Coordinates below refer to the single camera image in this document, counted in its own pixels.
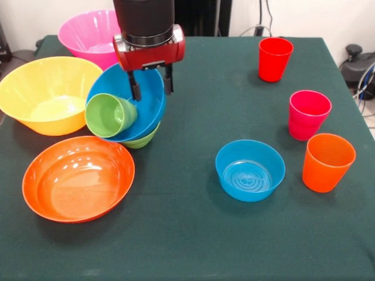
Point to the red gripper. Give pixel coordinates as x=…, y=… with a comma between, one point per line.
x=152, y=55

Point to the large smooth blue bowl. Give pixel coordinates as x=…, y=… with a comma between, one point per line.
x=149, y=102

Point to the small green plastic bowl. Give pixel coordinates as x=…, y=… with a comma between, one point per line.
x=143, y=142

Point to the green plastic cup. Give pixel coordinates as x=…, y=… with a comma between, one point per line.
x=102, y=115

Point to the orange-red plastic bowl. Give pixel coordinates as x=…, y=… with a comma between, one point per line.
x=79, y=184

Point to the large pink plastic bowl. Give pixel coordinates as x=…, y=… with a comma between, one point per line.
x=88, y=38

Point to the large yellow-orange plastic bowl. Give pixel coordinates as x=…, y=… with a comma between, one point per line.
x=44, y=87

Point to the red plastic cup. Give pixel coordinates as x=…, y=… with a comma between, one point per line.
x=274, y=64

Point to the small ringed blue bowl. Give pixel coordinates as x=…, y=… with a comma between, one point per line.
x=249, y=178

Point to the dark green tablecloth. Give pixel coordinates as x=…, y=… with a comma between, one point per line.
x=175, y=234

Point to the magenta plastic cup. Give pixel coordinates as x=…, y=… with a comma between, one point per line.
x=304, y=126

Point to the orange plastic cup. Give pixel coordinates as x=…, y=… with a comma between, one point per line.
x=322, y=175

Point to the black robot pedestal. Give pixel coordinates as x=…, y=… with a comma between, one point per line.
x=199, y=17

